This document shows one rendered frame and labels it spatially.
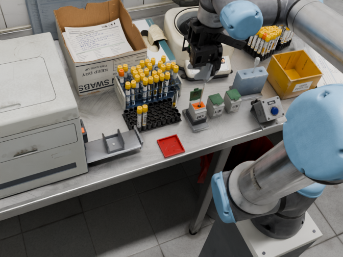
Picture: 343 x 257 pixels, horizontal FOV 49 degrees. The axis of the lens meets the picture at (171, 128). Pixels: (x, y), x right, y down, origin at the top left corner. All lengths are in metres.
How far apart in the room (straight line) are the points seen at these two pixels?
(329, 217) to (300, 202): 1.36
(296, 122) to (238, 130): 0.74
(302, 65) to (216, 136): 0.46
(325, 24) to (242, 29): 0.15
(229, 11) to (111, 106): 0.62
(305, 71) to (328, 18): 0.73
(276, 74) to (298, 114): 0.88
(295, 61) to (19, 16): 1.01
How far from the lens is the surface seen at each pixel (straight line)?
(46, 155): 0.99
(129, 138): 1.12
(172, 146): 1.16
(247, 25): 0.78
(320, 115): 0.48
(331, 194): 2.35
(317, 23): 0.75
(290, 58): 1.46
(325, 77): 1.53
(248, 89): 1.32
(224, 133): 1.23
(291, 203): 0.90
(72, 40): 1.40
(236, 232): 1.11
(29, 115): 0.87
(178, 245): 1.96
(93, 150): 1.10
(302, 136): 0.51
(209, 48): 0.96
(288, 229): 1.03
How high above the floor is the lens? 1.83
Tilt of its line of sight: 52 degrees down
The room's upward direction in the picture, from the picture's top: 9 degrees clockwise
